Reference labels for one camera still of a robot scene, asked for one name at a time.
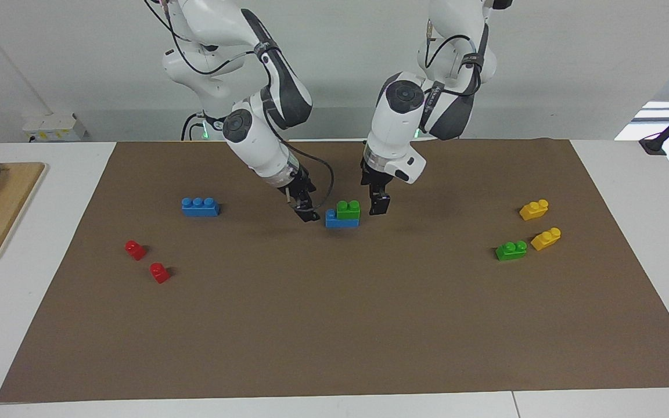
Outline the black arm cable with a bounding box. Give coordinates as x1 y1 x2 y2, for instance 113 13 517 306
262 113 335 212
425 20 489 96

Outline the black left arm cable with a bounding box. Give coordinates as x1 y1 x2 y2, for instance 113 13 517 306
425 20 489 96

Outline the blue three-stud toy block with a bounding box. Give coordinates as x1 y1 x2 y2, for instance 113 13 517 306
181 197 220 217
325 208 361 228

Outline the white power strip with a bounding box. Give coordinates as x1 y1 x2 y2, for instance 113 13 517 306
23 114 87 142

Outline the yellow two-stud toy block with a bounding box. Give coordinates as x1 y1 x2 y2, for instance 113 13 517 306
531 227 562 251
519 199 549 221

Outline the brown paper mat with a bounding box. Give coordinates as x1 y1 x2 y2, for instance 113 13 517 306
0 138 669 403

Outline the black right base cable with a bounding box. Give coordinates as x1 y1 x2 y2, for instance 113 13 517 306
181 112 203 141

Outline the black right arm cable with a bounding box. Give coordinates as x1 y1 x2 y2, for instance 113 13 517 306
262 113 335 212

